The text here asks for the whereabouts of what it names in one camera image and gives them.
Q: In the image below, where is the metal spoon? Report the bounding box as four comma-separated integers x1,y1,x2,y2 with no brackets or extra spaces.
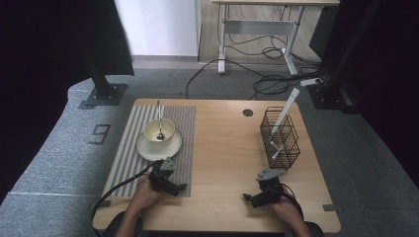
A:
155,100,166,142

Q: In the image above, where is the white desk with metal legs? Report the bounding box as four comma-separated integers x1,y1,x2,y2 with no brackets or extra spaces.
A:
210,0,341,77

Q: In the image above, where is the tangle of black cables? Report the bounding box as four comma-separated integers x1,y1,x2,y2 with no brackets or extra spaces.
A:
226,6,330,101

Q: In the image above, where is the person's right hand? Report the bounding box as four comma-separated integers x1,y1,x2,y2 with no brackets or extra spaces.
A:
271,197,304,229

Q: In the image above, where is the cream bowl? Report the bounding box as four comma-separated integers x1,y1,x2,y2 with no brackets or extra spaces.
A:
142,118,177,145

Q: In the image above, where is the person's left hand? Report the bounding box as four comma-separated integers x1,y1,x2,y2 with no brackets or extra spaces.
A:
127,175,166,215

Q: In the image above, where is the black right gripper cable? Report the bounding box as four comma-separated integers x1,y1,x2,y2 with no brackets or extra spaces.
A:
280,183,304,219

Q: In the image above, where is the white plate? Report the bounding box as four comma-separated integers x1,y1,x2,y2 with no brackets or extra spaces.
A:
135,127,183,162

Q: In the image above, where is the striped grey placemat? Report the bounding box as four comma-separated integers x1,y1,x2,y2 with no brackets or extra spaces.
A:
102,104,197,198

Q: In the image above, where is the dark box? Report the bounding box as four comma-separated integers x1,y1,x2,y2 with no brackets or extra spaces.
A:
308,5,341,61

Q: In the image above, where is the long black floor cable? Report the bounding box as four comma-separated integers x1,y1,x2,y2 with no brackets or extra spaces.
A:
185,58,265,100

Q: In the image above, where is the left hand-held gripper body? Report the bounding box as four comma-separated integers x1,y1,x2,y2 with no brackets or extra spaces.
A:
147,156,178,196

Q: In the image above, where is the black stand with base plate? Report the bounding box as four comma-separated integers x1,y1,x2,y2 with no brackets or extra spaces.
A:
307,0,384,116
78,45,128,110

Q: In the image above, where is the dark curtain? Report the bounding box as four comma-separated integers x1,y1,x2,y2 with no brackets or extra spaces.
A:
339,0,419,190
0,0,135,205

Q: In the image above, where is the white power strip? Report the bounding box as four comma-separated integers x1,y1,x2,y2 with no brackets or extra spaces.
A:
299,77,324,88

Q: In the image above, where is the black wire basket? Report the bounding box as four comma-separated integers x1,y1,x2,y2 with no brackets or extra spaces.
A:
259,106,301,171

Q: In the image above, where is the person's dark clothing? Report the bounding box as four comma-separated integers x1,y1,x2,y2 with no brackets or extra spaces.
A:
285,220,326,237
100,211,144,237

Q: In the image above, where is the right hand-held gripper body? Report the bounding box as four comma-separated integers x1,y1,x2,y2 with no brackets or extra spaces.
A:
255,168,288,207

